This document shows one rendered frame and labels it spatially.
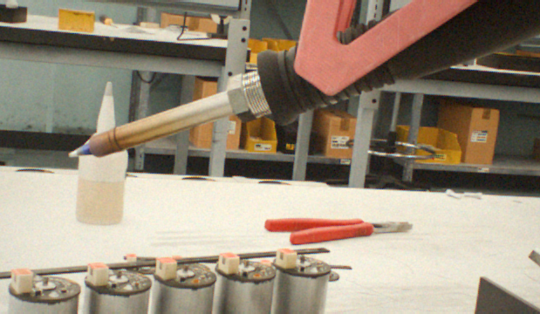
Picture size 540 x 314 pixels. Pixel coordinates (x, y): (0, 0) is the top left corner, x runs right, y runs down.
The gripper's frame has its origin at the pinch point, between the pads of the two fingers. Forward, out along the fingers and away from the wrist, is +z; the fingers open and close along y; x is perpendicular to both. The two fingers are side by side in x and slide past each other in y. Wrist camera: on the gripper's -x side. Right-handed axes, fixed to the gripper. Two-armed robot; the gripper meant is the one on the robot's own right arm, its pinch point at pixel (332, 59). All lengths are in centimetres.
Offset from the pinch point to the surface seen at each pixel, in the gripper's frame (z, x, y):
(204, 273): 10.5, 0.2, -5.1
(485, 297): 5.6, 10.1, -9.6
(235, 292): 10.5, 1.7, -5.5
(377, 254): 13.7, 7.3, -34.6
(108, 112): 16.1, -13.8, -31.3
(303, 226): 16.1, 1.9, -37.1
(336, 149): 88, -12, -424
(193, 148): 123, -68, -390
